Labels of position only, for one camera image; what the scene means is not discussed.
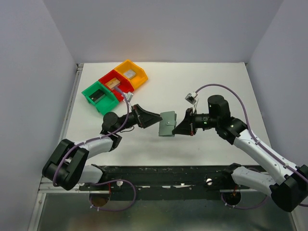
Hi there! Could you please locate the metal block in red bin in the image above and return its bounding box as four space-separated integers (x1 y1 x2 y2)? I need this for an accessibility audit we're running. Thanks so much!
106 78 121 89

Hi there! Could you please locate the metal block in green bin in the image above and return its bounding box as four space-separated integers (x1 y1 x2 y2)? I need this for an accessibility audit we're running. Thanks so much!
89 89 105 103

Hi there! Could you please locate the yellow plastic bin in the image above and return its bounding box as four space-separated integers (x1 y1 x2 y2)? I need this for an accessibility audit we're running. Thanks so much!
114 60 148 90

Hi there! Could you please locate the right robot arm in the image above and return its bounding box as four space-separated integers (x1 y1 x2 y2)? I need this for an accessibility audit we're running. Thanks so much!
172 95 308 212

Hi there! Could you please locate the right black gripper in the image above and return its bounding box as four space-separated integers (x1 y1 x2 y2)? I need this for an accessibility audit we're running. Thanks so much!
173 107 219 136

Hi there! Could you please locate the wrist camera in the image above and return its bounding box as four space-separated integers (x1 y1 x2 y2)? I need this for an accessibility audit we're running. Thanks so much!
185 92 199 113
125 91 134 102

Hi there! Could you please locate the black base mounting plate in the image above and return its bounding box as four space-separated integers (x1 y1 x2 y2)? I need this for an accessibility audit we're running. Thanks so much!
79 165 268 202

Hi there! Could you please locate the aluminium rail frame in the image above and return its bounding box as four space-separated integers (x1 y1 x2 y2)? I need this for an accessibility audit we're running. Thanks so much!
37 63 294 194

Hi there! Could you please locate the red plastic bin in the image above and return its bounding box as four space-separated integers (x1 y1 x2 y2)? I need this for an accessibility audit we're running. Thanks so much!
99 70 134 102

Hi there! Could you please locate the green card holder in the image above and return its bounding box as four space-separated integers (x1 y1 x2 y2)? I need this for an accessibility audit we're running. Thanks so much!
158 111 177 137

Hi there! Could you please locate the green plastic bin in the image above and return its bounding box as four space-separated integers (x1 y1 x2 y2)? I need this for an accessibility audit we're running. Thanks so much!
82 81 119 116

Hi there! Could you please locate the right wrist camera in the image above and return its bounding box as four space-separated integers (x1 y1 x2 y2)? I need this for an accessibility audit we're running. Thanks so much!
185 92 199 113

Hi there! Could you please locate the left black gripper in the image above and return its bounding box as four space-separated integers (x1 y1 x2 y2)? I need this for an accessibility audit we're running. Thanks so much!
115 103 162 134

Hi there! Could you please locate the metal block in yellow bin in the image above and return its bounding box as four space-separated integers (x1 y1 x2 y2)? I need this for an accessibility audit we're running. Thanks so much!
123 69 136 79

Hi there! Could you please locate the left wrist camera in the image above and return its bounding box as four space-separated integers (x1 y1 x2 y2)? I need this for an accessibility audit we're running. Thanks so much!
125 91 134 102

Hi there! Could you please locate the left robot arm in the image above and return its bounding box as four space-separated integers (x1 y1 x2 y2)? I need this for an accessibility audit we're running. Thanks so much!
42 104 162 191

